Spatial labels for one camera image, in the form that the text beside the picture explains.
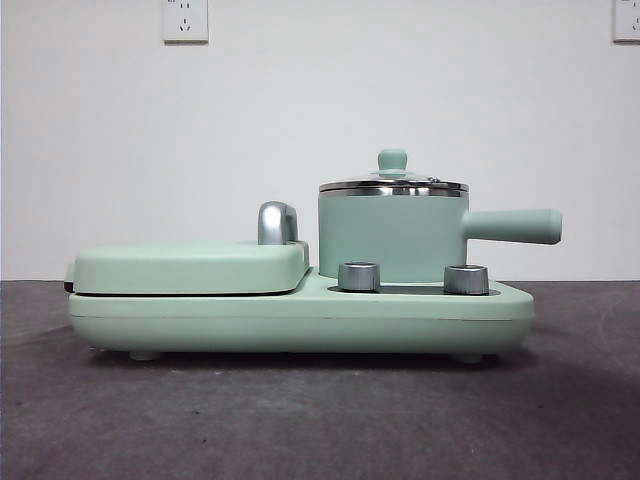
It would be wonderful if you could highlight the silver control knob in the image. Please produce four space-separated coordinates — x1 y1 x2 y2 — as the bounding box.
442 263 491 296
337 260 382 293

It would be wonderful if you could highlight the mint green breakfast maker base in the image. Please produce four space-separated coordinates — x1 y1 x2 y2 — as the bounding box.
67 266 535 363

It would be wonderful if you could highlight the glass pot lid green knob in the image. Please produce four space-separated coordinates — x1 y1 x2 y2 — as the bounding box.
319 147 471 197

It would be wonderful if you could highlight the mint green steamer pot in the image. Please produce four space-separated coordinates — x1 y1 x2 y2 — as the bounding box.
317 187 564 282

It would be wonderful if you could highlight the white wall socket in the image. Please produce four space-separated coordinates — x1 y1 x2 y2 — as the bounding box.
612 0 640 44
161 0 209 45

